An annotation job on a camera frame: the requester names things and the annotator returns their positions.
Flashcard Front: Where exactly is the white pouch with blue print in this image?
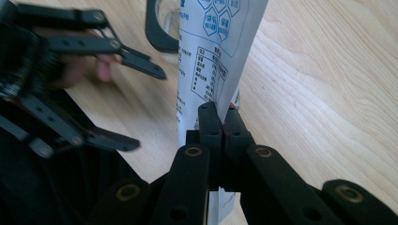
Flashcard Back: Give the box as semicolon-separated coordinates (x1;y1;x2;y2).
176;0;269;225

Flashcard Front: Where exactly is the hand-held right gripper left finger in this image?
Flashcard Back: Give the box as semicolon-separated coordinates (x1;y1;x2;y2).
150;100;224;225

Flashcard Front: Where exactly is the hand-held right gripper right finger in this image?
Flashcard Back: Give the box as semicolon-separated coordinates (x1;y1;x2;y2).
222;104;344;225

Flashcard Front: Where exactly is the clear jar with black lid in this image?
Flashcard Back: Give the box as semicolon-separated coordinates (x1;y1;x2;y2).
145;0;182;66

